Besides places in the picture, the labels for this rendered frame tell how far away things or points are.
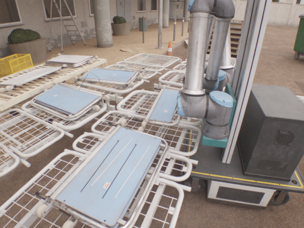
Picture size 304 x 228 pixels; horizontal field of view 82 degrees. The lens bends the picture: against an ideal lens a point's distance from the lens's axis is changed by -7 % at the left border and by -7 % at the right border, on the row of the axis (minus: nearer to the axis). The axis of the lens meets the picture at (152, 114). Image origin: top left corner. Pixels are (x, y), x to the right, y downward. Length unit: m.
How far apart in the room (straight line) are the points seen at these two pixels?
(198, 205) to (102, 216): 0.93
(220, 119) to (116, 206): 0.77
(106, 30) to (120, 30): 3.19
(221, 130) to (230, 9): 0.70
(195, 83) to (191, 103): 0.12
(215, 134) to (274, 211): 0.92
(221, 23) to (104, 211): 1.17
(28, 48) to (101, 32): 2.67
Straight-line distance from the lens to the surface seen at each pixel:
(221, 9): 1.17
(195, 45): 1.13
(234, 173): 1.57
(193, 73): 1.14
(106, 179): 1.12
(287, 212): 1.96
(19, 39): 6.37
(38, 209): 1.08
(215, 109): 1.18
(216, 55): 1.30
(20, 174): 2.26
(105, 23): 7.62
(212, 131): 1.25
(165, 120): 1.63
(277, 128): 1.36
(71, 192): 1.10
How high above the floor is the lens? 1.40
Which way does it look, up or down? 30 degrees down
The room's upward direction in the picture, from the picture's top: straight up
